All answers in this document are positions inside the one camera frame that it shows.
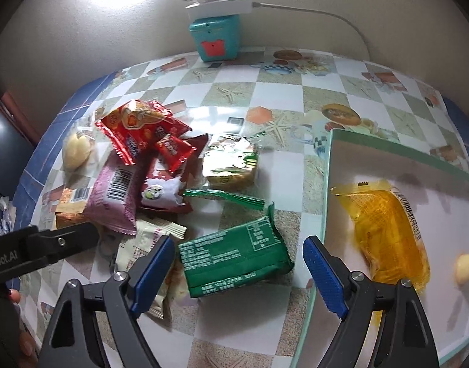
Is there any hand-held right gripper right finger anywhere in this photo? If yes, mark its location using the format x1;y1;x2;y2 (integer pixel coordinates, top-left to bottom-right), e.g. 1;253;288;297
302;236;442;368

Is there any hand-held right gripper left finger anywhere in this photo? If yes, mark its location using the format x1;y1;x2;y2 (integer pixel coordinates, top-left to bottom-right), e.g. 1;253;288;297
37;235;177;368

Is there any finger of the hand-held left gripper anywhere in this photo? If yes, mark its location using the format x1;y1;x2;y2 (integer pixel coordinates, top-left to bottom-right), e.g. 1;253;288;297
38;221;103;264

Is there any orange snack packet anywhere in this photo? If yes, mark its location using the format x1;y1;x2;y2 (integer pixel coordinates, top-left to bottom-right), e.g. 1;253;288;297
55;186;93;231

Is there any cream snack packet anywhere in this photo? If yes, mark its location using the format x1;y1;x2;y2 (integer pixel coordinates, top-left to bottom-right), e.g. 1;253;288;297
113;217;189;320

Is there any pink snack packet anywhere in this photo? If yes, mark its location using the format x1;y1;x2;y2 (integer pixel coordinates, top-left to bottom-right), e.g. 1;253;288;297
83;156;151;236

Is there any yellow snack packet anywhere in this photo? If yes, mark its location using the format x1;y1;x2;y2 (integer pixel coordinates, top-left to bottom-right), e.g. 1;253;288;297
330;179;431;326

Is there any large green snack packet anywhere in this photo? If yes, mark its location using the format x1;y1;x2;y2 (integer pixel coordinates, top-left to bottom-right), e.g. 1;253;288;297
178;201;294;299

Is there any clear-wrapped pale pastry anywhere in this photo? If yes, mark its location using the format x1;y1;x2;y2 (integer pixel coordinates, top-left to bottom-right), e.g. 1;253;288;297
62;128;99;173

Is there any large red snack packet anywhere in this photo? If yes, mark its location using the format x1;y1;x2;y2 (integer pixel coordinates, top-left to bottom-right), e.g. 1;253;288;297
94;99;193;165

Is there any white box with green rim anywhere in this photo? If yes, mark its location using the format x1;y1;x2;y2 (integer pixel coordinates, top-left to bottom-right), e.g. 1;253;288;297
290;128;469;368

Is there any pale round pastry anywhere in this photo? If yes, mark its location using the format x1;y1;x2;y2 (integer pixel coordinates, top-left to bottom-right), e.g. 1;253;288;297
454;253;469;286

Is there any person's left hand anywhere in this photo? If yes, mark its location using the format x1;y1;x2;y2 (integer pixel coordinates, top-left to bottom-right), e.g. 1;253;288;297
6;289;41;368

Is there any crumpled silver wrapper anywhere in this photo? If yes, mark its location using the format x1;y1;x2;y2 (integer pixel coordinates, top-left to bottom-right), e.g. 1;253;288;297
0;195;17;235

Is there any dark red and white packet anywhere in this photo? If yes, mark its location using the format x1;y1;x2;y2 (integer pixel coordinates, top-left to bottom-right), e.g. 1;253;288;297
138;134;210;215

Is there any thin green snack packet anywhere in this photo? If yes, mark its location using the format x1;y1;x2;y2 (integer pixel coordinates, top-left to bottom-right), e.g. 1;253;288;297
183;189;266;211

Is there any dark furniture with red trim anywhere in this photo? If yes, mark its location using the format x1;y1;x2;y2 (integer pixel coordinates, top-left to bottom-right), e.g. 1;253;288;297
0;80;41;204

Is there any small red candy packet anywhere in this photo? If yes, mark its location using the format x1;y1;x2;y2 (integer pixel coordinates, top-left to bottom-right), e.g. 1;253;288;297
155;133;197;175

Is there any green and yellow cake packet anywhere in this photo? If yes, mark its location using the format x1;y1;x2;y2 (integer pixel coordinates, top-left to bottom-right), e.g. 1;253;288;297
201;132;263;191

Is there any teal box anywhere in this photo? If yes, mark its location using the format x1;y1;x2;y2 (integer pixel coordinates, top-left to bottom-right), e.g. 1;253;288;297
188;14;243;63

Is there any white power strip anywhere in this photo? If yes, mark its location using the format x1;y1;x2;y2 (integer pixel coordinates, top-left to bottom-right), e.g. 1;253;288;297
186;0;256;18

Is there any white power cable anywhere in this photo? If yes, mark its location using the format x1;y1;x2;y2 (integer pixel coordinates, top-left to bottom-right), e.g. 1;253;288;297
253;1;372;60

